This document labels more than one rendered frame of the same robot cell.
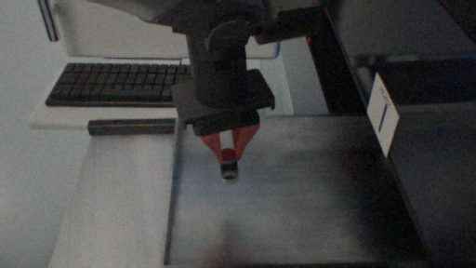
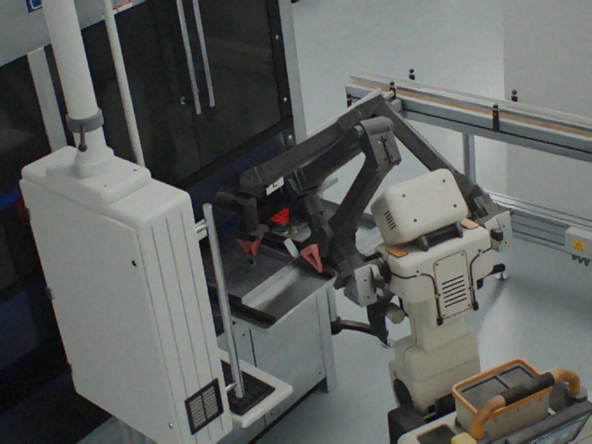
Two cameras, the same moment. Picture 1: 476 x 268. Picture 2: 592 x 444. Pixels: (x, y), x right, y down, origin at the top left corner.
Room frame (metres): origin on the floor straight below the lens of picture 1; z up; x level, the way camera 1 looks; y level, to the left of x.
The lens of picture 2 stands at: (2.35, 2.26, 2.80)
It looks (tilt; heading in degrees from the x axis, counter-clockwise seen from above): 30 degrees down; 226
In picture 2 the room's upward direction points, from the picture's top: 8 degrees counter-clockwise
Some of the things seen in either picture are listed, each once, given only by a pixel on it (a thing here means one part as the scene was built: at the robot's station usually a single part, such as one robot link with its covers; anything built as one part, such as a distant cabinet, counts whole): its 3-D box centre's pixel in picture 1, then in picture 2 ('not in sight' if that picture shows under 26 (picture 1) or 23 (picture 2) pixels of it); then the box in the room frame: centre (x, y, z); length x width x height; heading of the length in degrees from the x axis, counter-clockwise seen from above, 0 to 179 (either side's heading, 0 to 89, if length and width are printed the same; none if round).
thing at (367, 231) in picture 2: not in sight; (323, 227); (0.06, 0.02, 0.90); 0.34 x 0.26 x 0.04; 91
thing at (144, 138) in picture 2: not in sight; (129, 113); (0.60, -0.18, 1.50); 0.47 x 0.01 x 0.59; 2
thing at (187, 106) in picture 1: (219, 77); (248, 222); (0.38, 0.02, 1.09); 0.10 x 0.07 x 0.07; 105
